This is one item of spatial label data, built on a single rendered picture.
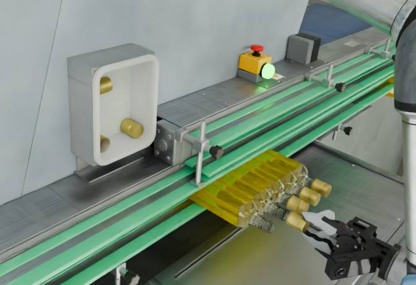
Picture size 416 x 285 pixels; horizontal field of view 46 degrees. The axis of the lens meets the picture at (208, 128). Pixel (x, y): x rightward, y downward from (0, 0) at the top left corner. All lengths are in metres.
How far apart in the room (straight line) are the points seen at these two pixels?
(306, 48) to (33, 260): 1.09
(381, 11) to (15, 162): 0.75
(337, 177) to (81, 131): 0.93
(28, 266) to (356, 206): 0.98
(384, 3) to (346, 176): 0.89
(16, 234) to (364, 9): 0.75
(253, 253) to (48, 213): 0.51
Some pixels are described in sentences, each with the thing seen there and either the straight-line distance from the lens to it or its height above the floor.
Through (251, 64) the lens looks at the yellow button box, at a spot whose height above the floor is 0.80.
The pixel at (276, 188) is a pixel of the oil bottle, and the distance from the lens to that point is 1.21.
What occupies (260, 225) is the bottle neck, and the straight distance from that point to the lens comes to 1.12.
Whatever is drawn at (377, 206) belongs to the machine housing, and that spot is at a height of 1.22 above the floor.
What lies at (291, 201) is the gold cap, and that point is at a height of 1.13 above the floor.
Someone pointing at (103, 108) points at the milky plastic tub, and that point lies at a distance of 1.10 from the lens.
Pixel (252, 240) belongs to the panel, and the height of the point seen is 1.06.
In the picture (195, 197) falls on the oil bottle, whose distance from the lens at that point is 1.20.
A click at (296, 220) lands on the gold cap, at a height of 1.18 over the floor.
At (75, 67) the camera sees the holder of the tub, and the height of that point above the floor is 0.78.
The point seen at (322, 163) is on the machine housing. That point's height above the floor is 0.98.
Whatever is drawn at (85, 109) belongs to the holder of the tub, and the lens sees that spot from 1.02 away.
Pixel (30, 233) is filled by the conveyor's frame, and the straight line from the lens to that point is 0.99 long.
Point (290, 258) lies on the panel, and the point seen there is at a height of 1.17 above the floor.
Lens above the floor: 1.55
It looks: 33 degrees down
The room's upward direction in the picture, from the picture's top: 115 degrees clockwise
